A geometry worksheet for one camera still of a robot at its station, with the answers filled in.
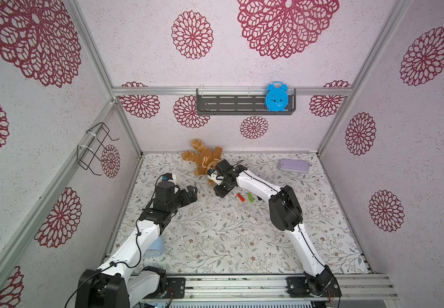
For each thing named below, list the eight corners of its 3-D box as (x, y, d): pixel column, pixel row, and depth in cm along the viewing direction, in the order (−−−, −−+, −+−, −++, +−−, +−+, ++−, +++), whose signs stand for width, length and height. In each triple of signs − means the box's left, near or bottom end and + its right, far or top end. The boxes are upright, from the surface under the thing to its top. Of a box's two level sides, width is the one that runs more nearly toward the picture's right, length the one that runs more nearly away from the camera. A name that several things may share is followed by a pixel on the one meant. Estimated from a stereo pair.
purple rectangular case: (280, 171, 114) (281, 168, 112) (277, 161, 119) (279, 158, 117) (309, 171, 114) (311, 168, 112) (305, 162, 119) (307, 158, 117)
